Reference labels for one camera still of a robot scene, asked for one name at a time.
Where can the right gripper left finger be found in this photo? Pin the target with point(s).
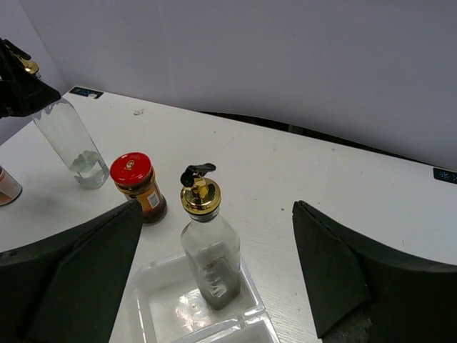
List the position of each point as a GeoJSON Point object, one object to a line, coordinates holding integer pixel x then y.
{"type": "Point", "coordinates": [68, 287]}

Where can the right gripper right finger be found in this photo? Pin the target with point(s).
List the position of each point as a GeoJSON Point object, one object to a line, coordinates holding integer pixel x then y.
{"type": "Point", "coordinates": [361, 290]}

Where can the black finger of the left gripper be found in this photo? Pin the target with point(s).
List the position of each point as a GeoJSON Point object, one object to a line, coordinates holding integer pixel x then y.
{"type": "Point", "coordinates": [22, 91]}

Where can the clear oil bottle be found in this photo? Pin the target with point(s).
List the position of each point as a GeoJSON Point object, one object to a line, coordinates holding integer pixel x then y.
{"type": "Point", "coordinates": [63, 129]}

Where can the orange spice jar white lid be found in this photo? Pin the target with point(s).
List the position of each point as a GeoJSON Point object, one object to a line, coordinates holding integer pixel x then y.
{"type": "Point", "coordinates": [10, 189]}

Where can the red lid sauce jar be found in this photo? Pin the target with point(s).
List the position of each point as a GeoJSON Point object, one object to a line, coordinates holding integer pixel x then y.
{"type": "Point", "coordinates": [135, 177]}

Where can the dark sauce oil bottle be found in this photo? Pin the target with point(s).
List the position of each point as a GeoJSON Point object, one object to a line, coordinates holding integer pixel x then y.
{"type": "Point", "coordinates": [212, 247]}

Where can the left blue table sticker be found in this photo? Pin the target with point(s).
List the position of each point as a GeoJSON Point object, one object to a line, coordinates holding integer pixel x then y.
{"type": "Point", "coordinates": [89, 93]}

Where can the blue table sticker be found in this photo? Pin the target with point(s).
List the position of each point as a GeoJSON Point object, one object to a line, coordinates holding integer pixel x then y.
{"type": "Point", "coordinates": [445, 175]}
{"type": "Point", "coordinates": [89, 93]}

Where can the white three-compartment tray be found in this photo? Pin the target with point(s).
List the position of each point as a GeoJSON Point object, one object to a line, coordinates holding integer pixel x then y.
{"type": "Point", "coordinates": [163, 303]}

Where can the right blue table sticker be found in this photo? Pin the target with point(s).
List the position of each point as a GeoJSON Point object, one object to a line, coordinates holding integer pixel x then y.
{"type": "Point", "coordinates": [445, 175]}

